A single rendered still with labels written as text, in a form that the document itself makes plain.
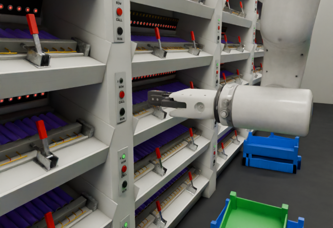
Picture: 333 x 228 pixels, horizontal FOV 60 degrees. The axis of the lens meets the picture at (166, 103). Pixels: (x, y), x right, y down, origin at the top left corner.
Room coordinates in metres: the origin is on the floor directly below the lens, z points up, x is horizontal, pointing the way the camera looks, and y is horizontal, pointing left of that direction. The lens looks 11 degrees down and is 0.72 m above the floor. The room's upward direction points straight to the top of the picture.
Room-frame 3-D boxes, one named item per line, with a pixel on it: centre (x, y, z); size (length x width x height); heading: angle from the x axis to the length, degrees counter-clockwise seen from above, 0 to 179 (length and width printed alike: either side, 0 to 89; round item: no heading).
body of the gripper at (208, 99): (0.59, -0.07, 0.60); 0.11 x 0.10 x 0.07; 61
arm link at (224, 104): (0.56, -0.13, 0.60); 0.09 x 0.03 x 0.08; 151
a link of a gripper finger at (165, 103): (0.59, -0.03, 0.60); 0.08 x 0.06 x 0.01; 102
